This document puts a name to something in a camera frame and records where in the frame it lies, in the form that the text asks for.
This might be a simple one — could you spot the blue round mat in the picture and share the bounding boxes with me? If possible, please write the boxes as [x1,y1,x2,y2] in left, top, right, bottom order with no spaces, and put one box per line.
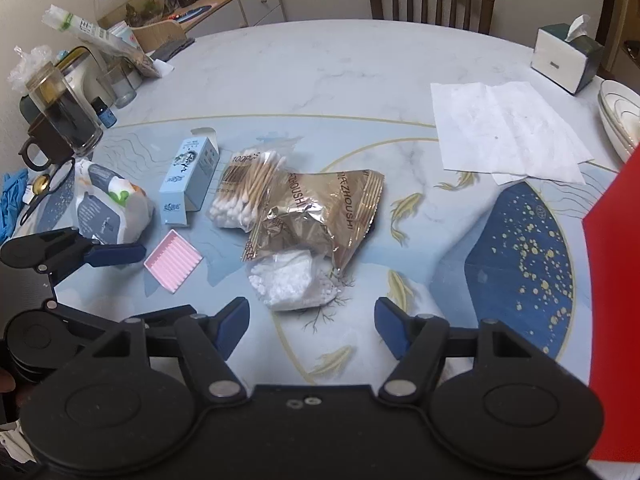
[172,5,213,21]

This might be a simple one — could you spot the clear glass cup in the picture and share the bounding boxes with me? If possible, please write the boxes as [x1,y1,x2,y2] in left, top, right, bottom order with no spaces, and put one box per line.
[97,62,137,108]

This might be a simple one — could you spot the blue glove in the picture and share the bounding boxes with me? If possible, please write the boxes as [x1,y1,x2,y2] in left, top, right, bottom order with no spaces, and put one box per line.
[0,169,30,243]

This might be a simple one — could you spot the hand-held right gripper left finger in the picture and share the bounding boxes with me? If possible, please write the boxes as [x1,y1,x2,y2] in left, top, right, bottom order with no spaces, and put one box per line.
[95,296,250,403]

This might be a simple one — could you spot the light blue carton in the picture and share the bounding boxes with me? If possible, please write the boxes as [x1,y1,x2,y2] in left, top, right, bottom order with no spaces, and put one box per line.
[159,127,221,227]

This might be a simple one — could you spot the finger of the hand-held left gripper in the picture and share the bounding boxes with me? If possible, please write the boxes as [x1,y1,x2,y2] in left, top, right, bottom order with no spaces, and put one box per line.
[0,227,147,288]
[44,300,198,343]

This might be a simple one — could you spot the crumpled clear plastic bag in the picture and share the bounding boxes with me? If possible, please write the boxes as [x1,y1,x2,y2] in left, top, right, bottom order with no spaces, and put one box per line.
[7,45,53,93]

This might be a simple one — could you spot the glass jar with dark liquid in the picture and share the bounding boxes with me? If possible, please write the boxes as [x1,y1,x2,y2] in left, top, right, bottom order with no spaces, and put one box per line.
[27,62,103,157]

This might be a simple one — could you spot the stacked white plates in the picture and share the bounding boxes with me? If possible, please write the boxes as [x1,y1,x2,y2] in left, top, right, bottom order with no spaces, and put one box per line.
[597,79,640,161]

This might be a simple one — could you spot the wooden basket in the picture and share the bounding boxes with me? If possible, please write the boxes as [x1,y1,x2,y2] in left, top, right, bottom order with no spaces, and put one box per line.
[107,20,193,53]

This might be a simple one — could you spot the white paper towel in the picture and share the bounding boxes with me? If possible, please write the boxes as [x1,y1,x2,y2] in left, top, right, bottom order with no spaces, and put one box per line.
[431,80,593,186]

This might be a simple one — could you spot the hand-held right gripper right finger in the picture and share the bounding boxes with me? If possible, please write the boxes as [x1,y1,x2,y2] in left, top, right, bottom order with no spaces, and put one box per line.
[375,297,533,402]

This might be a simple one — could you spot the wooden sideboard with white doors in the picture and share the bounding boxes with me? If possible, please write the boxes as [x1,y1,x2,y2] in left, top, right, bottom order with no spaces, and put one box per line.
[165,0,288,38]

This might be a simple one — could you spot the glass terrarium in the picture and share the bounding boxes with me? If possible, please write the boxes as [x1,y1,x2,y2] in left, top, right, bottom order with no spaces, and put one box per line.
[95,0,176,31]

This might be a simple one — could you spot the gold foil packet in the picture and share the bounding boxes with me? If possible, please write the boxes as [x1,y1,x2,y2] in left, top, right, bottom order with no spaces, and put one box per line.
[242,170,386,276]

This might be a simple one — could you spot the clear bag of white pellets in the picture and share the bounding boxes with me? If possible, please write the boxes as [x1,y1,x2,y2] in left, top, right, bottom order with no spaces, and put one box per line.
[247,250,338,313]

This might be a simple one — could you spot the brown mug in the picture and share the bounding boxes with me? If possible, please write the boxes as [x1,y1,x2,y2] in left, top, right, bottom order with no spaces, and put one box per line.
[19,110,76,173]

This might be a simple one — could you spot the small blue bottle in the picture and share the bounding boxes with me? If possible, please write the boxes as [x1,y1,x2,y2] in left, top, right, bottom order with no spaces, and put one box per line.
[91,97,117,128]

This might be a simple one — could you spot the pink ribbed pad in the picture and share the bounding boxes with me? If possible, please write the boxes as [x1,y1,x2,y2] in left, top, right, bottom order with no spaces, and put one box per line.
[144,229,204,294]

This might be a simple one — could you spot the red cardboard box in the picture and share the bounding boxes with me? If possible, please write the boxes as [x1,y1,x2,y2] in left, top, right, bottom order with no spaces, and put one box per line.
[582,142,640,463]

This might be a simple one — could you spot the green and white tissue box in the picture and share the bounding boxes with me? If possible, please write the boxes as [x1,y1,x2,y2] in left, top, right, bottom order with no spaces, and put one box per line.
[530,15,606,96]

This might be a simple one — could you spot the dark grey pouch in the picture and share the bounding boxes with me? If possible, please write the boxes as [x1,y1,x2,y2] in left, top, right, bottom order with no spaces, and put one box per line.
[150,37,196,61]

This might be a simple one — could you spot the white wet wipes pack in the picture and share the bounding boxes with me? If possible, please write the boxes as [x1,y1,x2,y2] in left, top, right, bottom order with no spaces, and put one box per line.
[74,159,156,246]

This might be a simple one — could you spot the bag of cotton swabs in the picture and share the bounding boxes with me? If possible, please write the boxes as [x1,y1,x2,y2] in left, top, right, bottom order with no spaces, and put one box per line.
[207,147,288,233]

